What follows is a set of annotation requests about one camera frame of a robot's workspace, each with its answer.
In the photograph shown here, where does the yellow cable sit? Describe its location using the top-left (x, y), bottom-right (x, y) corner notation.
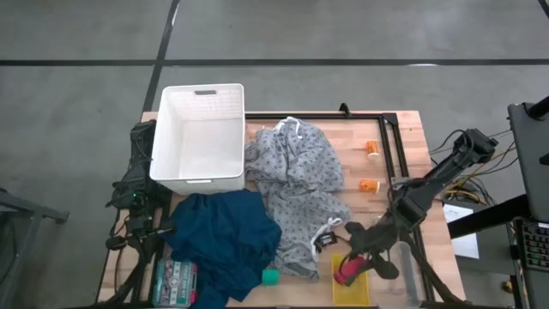
top-left (443, 141), bottom-right (520, 201)

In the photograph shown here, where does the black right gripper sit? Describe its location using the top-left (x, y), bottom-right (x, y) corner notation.
top-left (344, 214), bottom-right (404, 281)

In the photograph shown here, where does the grey patterned hospital gown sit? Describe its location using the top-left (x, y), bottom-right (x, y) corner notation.
top-left (244, 115), bottom-right (353, 282)

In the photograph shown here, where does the red medical item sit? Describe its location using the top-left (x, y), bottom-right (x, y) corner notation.
top-left (333, 253), bottom-right (371, 288)

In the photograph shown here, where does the black desk beam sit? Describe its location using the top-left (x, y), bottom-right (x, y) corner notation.
top-left (448, 193), bottom-right (531, 240)

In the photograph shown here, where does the yellow plastic tray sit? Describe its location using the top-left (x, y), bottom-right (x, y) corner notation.
top-left (329, 253), bottom-right (371, 308)

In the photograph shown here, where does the clear plastic container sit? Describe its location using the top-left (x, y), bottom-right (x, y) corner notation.
top-left (377, 240), bottom-right (424, 309)

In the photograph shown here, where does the black monitor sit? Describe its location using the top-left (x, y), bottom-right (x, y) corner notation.
top-left (507, 96), bottom-right (549, 224)

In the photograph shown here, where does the small teal block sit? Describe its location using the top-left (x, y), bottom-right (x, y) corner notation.
top-left (261, 269), bottom-right (281, 287)

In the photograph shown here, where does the white plastic laundry basket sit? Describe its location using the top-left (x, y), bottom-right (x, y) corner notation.
top-left (148, 82), bottom-right (246, 195)

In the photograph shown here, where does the dark blue garment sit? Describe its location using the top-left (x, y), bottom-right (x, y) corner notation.
top-left (165, 188), bottom-right (283, 309)

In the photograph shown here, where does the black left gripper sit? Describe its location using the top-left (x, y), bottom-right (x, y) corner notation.
top-left (106, 216), bottom-right (175, 252)

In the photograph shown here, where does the white paper sheet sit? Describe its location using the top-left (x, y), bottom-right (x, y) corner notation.
top-left (442, 203), bottom-right (480, 261)

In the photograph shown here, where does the green red first aid kit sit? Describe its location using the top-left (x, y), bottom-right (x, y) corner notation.
top-left (152, 258), bottom-right (199, 309)

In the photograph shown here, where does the grey metal table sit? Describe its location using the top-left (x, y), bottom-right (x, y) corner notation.
top-left (0, 186), bottom-right (69, 309)

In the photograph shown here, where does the black keyboard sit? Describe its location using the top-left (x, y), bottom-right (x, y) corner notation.
top-left (514, 218), bottom-right (549, 274)

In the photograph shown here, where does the orange pill bottle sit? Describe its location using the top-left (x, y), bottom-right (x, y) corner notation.
top-left (358, 179), bottom-right (382, 195)
top-left (365, 139), bottom-right (381, 163)

